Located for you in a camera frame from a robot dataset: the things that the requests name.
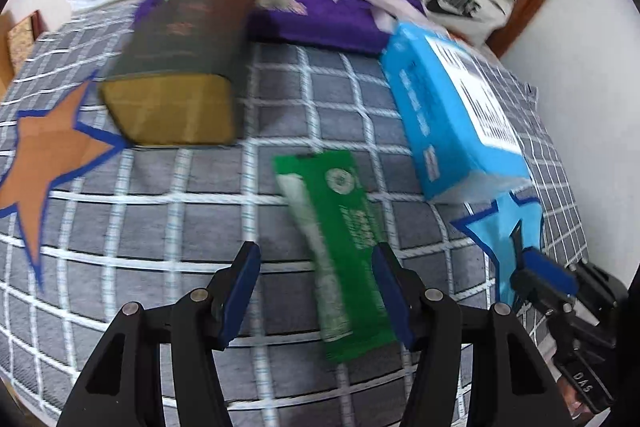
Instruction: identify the blue star mat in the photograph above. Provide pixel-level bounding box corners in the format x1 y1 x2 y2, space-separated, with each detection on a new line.
450 189 546 308

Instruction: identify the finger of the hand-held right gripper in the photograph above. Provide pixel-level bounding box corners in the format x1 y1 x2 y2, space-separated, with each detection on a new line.
514 247 581 304
507 219 526 269

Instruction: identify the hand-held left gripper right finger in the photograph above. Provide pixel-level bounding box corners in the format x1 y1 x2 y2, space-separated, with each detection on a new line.
371 243 576 427

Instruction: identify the long green packet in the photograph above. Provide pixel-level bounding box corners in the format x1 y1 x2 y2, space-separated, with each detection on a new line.
272 149 401 364

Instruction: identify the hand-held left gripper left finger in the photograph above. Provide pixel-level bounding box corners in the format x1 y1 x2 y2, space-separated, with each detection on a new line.
55 241 262 427

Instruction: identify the grey checked blanket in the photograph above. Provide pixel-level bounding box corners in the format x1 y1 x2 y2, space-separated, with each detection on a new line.
0 0 591 427

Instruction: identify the blue tissue pack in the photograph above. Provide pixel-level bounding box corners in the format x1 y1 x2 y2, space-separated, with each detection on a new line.
380 21 532 202

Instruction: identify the cardboard box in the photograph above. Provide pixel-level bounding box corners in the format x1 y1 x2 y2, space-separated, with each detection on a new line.
0 9 43 82

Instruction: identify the purple towel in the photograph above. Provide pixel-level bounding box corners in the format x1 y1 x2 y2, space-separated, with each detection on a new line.
135 0 426 55

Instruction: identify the dark green box gold end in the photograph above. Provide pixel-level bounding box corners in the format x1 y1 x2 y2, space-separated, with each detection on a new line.
100 0 258 148

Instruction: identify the orange star mat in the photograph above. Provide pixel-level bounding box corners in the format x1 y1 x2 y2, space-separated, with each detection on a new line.
0 72 126 288

